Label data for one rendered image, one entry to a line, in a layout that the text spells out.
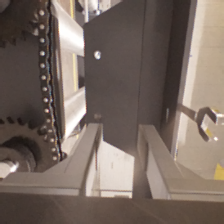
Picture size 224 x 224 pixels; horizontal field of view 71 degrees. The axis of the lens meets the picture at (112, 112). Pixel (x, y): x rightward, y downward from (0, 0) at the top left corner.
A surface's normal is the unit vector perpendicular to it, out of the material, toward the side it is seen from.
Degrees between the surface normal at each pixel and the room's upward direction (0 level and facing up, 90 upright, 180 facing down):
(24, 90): 90
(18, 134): 90
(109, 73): 90
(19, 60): 90
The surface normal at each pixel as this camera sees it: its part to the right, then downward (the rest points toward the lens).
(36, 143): -0.04, 0.27
